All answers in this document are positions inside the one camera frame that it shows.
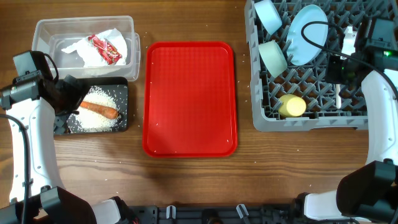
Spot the pile of white rice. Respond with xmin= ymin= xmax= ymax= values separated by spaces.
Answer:
xmin=67 ymin=85 xmax=121 ymax=133

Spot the orange carrot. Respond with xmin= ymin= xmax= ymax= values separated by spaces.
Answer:
xmin=80 ymin=101 xmax=119 ymax=119

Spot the light blue plate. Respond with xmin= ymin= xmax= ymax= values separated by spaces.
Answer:
xmin=286 ymin=4 xmax=328 ymax=66

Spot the red candy wrapper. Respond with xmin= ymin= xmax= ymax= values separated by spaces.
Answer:
xmin=88 ymin=34 xmax=122 ymax=65

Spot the white paper napkin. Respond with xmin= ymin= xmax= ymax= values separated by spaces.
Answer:
xmin=62 ymin=29 xmax=127 ymax=68

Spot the mint green bowl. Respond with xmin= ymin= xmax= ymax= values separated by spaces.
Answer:
xmin=259 ymin=40 xmax=287 ymax=78

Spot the white plastic spoon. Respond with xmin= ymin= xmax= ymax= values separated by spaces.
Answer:
xmin=335 ymin=84 xmax=342 ymax=110

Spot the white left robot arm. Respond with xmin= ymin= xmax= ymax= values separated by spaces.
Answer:
xmin=1 ymin=50 xmax=140 ymax=223

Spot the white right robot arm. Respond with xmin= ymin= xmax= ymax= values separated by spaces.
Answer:
xmin=293 ymin=17 xmax=397 ymax=223

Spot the black food waste tray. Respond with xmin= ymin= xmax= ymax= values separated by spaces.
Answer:
xmin=54 ymin=77 xmax=129 ymax=135

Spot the clear plastic waste bin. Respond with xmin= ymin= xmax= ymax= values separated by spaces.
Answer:
xmin=32 ymin=16 xmax=141 ymax=82

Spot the grey dishwasher rack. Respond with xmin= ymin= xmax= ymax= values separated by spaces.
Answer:
xmin=244 ymin=0 xmax=397 ymax=132

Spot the yellow cup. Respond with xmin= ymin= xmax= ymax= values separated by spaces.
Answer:
xmin=278 ymin=94 xmax=307 ymax=118

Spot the red plastic tray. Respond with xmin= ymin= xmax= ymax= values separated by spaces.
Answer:
xmin=142 ymin=41 xmax=238 ymax=158

